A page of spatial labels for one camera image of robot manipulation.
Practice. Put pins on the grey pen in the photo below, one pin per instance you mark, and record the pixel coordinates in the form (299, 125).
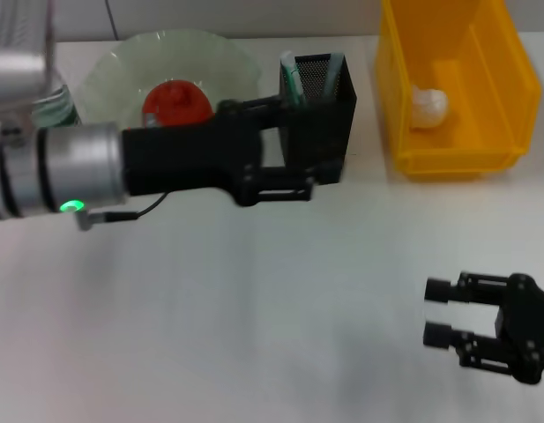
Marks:
(331, 77)

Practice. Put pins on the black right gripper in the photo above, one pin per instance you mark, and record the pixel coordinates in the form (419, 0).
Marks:
(531, 330)

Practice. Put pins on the orange fruit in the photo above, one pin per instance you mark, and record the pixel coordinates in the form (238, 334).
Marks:
(179, 103)

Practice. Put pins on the yellow plastic bin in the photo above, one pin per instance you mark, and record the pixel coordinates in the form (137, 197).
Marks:
(474, 132)

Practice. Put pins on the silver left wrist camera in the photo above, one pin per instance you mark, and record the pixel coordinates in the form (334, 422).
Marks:
(16, 66)

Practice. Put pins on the clear bottle with green label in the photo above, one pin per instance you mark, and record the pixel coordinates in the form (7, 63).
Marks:
(55, 110)

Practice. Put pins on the white paper ball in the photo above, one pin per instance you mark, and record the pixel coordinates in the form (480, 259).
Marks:
(430, 108)

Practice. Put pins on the green thread snips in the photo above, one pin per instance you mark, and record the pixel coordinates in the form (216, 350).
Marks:
(294, 81)

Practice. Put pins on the pale green wavy fruit plate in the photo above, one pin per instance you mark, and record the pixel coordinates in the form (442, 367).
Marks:
(117, 75)

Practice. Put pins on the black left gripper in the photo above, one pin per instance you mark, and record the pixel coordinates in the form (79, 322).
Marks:
(188, 158)

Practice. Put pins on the black mesh pen holder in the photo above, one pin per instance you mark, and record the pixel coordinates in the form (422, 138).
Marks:
(329, 123)

